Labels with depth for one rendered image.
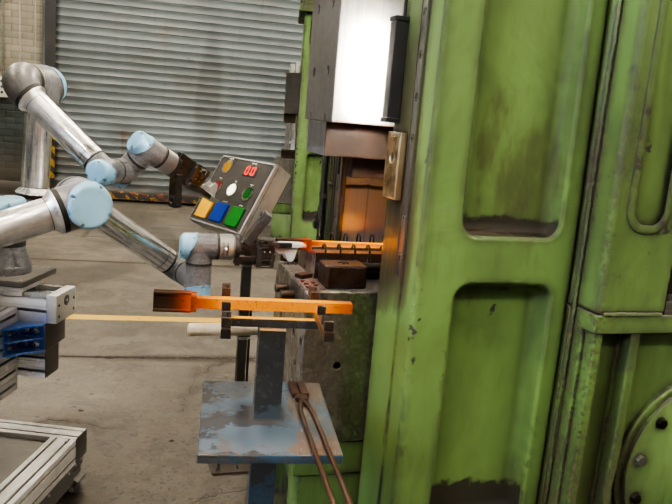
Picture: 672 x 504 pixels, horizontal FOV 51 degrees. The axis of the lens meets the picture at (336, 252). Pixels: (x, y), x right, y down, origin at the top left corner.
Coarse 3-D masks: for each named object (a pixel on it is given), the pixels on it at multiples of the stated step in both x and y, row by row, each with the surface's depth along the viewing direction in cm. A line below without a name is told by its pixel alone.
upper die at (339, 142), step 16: (320, 128) 203; (336, 128) 199; (352, 128) 200; (368, 128) 202; (384, 128) 203; (320, 144) 203; (336, 144) 200; (352, 144) 201; (368, 144) 203; (384, 144) 204
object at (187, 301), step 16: (160, 304) 154; (176, 304) 155; (192, 304) 154; (208, 304) 155; (240, 304) 156; (256, 304) 157; (272, 304) 157; (288, 304) 158; (304, 304) 158; (320, 304) 159; (336, 304) 160; (352, 304) 160
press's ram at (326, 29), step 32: (320, 0) 207; (352, 0) 188; (384, 0) 190; (320, 32) 206; (352, 32) 190; (384, 32) 192; (320, 64) 205; (352, 64) 191; (384, 64) 194; (320, 96) 204; (352, 96) 193
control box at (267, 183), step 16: (224, 160) 269; (240, 160) 262; (224, 176) 264; (240, 176) 257; (256, 176) 251; (272, 176) 247; (288, 176) 251; (224, 192) 259; (240, 192) 253; (256, 192) 247; (272, 192) 248; (256, 208) 245; (272, 208) 250; (208, 224) 257; (240, 224) 244
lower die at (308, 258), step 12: (300, 252) 222; (312, 252) 208; (336, 252) 207; (348, 252) 209; (360, 252) 211; (372, 252) 212; (300, 264) 222; (312, 264) 208; (312, 276) 208; (372, 276) 211
